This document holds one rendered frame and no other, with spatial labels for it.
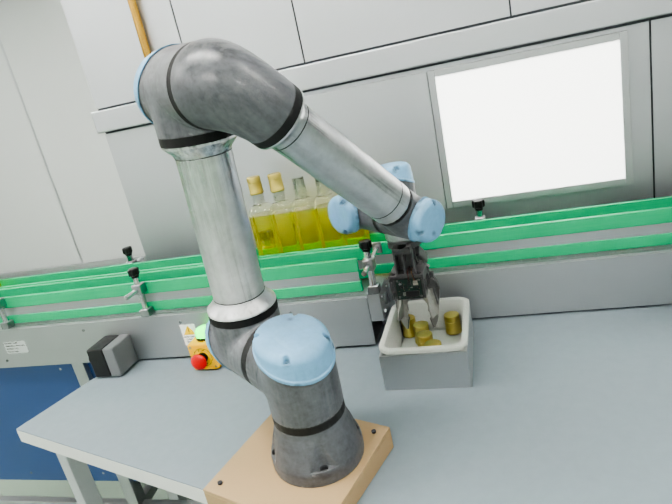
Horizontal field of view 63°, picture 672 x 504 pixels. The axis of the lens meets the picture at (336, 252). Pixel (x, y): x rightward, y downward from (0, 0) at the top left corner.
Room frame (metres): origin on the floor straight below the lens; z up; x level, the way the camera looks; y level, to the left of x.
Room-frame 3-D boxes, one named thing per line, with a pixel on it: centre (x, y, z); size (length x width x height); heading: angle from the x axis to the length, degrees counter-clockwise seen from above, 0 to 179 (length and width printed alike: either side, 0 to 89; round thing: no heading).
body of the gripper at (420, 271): (1.06, -0.14, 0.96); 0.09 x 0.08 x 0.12; 160
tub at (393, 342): (1.04, -0.15, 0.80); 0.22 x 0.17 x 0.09; 162
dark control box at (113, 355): (1.32, 0.62, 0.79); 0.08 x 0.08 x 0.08; 72
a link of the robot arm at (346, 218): (1.00, -0.07, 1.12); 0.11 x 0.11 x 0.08; 36
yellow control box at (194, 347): (1.24, 0.36, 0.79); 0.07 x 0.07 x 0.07; 72
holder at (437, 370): (1.07, -0.16, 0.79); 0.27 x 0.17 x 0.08; 162
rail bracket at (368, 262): (1.17, -0.07, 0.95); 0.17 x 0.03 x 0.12; 162
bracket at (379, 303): (1.19, -0.08, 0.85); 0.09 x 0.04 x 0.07; 162
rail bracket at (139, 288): (1.31, 0.51, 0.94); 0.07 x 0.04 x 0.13; 162
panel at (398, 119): (1.38, -0.29, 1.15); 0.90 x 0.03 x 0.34; 72
